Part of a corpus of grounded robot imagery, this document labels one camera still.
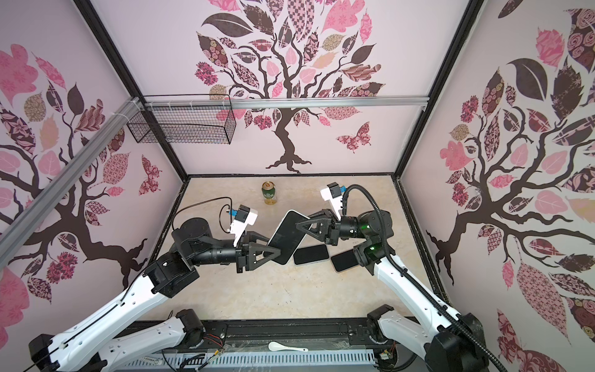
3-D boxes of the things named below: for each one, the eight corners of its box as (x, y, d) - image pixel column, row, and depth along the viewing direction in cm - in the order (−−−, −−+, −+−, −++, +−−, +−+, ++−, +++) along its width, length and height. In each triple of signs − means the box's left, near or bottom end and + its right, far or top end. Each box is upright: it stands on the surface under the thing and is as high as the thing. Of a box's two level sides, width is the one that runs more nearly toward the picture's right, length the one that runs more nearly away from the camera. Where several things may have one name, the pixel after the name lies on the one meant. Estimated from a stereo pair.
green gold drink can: (263, 205, 109) (261, 191, 102) (265, 194, 114) (262, 180, 106) (276, 205, 109) (274, 191, 102) (277, 194, 114) (275, 180, 106)
